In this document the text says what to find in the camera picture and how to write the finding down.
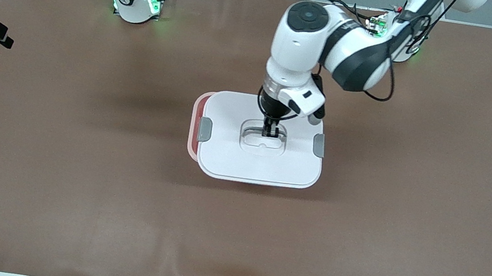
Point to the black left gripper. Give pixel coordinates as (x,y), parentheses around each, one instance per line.
(271,108)

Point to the white box lid grey clips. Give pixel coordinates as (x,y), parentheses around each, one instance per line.
(247,163)

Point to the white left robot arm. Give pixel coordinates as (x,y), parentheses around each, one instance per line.
(299,52)

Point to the pink translucent plastic box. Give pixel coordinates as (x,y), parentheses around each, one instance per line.
(193,134)

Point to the brown table mat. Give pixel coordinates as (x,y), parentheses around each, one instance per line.
(230,234)

